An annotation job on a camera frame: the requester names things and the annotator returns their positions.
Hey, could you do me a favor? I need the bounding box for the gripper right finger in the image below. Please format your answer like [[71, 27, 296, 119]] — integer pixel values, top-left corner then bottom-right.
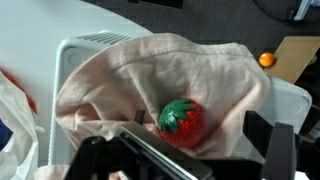
[[242, 110, 298, 180]]

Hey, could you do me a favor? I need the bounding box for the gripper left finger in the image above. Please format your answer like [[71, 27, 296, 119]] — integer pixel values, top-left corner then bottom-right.
[[63, 109, 214, 180]]

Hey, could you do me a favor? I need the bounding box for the red toy strawberry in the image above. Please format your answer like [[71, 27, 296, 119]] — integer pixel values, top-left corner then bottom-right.
[[157, 98, 207, 149]]

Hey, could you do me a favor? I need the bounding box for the pink cloth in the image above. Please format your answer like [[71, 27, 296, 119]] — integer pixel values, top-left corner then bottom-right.
[[33, 32, 272, 180]]

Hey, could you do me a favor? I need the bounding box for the blue soft item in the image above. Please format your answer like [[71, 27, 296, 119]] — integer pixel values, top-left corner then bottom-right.
[[0, 118, 14, 153]]

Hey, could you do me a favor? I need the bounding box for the white plastic container box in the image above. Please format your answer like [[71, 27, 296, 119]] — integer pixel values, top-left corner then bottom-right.
[[47, 31, 313, 168]]

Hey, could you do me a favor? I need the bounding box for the orange ball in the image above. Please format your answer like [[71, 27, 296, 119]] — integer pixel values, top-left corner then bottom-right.
[[258, 52, 276, 68]]

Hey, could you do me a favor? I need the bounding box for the brown cardboard box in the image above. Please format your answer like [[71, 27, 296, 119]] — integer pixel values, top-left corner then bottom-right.
[[264, 35, 320, 84]]

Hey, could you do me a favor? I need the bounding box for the green ball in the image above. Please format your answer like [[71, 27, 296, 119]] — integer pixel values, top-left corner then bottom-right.
[[308, 54, 318, 66]]

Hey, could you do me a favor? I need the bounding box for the white plastic bag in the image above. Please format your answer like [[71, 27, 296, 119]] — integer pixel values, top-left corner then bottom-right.
[[0, 68, 46, 180]]

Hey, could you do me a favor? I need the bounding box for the black perforated platform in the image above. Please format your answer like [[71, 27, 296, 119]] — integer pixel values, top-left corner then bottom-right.
[[128, 0, 184, 9]]

